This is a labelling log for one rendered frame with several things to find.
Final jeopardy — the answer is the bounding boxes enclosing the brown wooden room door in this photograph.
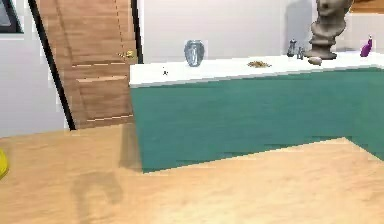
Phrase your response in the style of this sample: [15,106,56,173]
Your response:
[27,0,144,131]

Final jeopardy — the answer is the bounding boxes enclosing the green counter with white top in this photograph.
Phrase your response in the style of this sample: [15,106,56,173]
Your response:
[128,50,384,174]

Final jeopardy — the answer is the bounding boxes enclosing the tan stone bust statue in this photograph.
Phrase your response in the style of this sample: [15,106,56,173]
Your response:
[304,0,354,61]

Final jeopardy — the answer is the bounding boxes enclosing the grey-blue glass vase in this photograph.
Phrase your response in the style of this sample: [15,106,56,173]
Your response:
[183,39,206,68]

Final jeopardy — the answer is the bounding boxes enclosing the brass door handle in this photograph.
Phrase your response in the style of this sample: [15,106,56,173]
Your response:
[116,50,137,60]

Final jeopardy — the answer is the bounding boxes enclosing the purple spray bottle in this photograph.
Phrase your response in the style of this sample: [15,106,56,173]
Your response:
[359,34,374,58]

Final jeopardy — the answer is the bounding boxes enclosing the dark framed window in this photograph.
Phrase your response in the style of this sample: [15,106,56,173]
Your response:
[0,0,24,34]

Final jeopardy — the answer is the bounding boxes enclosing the brown flat round food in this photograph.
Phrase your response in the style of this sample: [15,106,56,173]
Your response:
[247,60,272,69]

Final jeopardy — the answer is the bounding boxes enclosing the yellow round object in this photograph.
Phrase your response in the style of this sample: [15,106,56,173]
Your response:
[0,148,10,181]

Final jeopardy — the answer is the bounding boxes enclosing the grey pepper shaker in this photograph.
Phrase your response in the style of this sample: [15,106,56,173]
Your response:
[286,38,298,58]

